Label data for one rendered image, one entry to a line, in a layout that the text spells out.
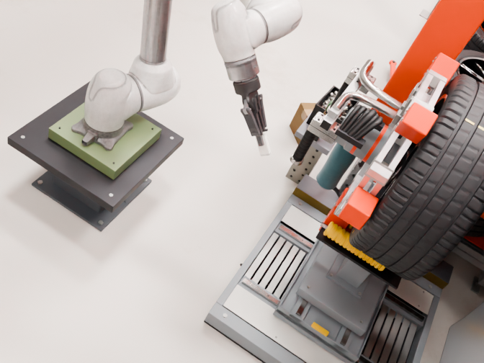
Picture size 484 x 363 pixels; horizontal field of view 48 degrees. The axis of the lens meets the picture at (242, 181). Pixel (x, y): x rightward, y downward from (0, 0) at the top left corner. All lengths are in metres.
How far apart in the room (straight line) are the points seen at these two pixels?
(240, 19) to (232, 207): 1.29
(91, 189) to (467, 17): 1.46
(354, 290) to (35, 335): 1.21
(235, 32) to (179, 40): 1.98
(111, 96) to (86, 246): 0.64
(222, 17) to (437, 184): 0.73
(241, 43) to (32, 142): 1.06
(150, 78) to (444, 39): 1.08
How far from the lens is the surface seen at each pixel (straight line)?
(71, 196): 2.46
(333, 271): 2.28
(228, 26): 1.48
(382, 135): 1.83
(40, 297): 2.21
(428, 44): 2.13
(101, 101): 2.07
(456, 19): 2.08
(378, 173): 1.61
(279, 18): 1.56
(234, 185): 2.69
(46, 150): 2.23
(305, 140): 1.74
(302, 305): 2.21
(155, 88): 2.16
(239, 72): 1.51
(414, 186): 1.57
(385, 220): 1.63
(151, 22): 2.07
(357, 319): 2.23
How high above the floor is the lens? 1.95
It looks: 46 degrees down
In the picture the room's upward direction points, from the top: 25 degrees clockwise
